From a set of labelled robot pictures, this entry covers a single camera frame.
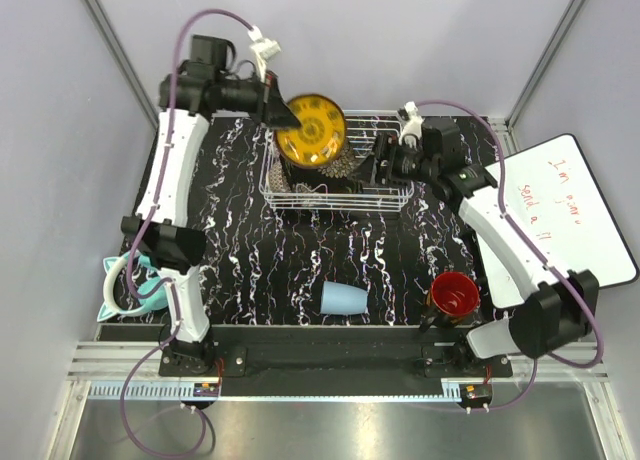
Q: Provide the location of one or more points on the red and black mug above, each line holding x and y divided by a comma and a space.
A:
452, 297

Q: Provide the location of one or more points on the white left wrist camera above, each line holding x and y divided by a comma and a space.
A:
263, 50

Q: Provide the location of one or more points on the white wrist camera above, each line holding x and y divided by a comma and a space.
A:
263, 50
412, 121

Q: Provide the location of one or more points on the yellow patterned plate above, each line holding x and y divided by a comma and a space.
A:
321, 136

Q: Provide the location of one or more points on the white wire dish rack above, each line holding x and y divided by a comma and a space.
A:
363, 127

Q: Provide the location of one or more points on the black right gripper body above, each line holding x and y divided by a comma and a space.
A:
406, 162

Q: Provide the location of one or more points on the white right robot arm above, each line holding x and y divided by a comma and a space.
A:
559, 303

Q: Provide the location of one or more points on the light blue plastic cup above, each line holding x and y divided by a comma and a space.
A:
341, 299

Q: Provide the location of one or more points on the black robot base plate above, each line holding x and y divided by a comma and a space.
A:
329, 361

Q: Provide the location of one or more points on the white dry-erase board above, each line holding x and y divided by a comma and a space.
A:
551, 189

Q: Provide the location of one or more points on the black marble pattern mat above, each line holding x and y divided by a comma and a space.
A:
267, 267

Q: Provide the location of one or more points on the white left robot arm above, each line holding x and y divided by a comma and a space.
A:
191, 94

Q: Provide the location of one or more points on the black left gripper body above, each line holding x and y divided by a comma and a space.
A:
245, 95

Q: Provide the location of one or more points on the beige patterned bowl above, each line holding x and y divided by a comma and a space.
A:
276, 179

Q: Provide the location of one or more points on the black floral square plate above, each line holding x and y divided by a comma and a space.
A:
330, 175

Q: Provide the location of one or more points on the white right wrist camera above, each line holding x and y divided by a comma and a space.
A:
412, 121

